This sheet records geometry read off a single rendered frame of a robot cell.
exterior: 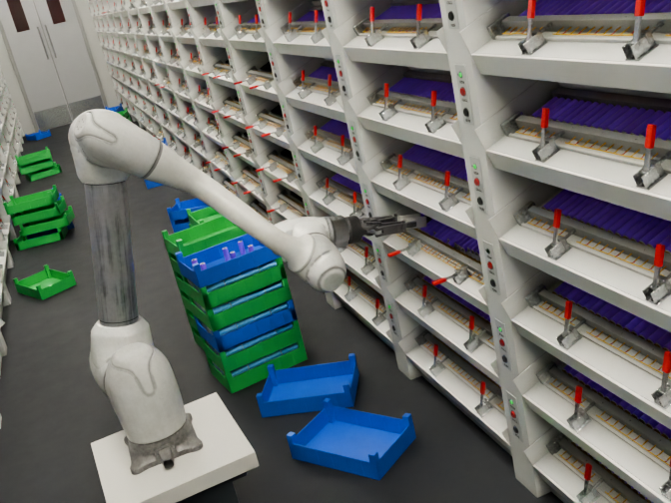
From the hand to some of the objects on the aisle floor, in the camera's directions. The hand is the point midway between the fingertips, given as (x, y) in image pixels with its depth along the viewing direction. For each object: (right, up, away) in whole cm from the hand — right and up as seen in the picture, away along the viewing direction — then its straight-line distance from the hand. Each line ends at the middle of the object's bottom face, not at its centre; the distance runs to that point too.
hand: (412, 221), depth 222 cm
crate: (-17, -64, +1) cm, 67 cm away
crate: (-49, -50, +60) cm, 92 cm away
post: (+34, -64, -27) cm, 77 cm away
